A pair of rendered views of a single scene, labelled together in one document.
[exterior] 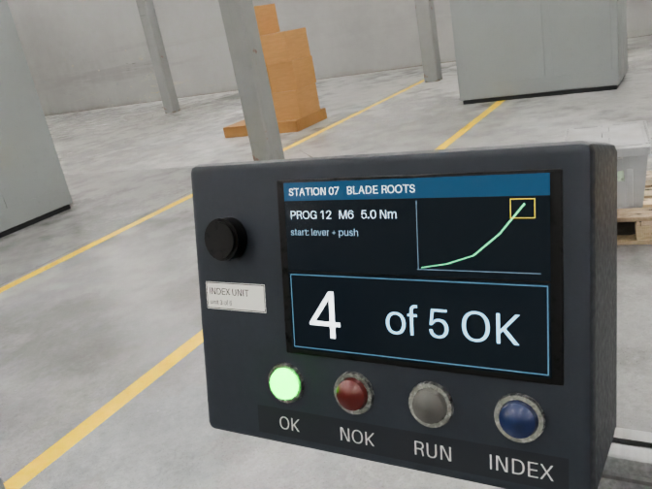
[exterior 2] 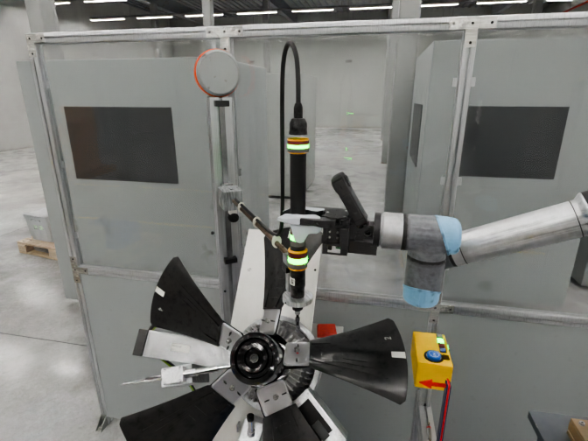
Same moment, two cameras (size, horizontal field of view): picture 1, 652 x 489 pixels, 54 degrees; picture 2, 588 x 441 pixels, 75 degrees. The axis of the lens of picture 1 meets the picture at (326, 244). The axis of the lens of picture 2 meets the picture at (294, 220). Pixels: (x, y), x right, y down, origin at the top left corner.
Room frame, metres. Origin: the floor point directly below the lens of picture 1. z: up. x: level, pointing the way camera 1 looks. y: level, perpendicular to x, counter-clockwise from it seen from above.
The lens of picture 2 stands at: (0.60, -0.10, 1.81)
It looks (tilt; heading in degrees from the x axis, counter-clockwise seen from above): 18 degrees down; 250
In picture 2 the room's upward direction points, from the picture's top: straight up
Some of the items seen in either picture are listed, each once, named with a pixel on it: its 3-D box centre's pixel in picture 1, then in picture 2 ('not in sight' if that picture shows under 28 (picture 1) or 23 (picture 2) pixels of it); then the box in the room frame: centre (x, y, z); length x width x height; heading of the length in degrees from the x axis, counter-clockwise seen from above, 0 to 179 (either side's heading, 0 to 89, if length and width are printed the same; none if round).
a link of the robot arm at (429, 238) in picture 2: not in sight; (430, 235); (0.10, -0.68, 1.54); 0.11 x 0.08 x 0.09; 148
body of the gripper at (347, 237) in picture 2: not in sight; (350, 230); (0.23, -0.77, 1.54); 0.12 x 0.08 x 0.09; 148
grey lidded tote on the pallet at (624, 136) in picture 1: (605, 165); not in sight; (3.31, -1.57, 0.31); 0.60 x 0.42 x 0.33; 155
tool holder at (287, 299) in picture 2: not in sight; (296, 278); (0.33, -0.84, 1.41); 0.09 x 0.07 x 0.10; 93
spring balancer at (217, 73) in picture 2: not in sight; (217, 73); (0.36, -1.55, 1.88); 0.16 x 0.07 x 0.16; 3
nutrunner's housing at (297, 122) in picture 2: not in sight; (297, 215); (0.33, -0.83, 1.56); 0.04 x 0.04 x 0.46
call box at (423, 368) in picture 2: not in sight; (430, 360); (-0.14, -0.88, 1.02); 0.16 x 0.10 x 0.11; 58
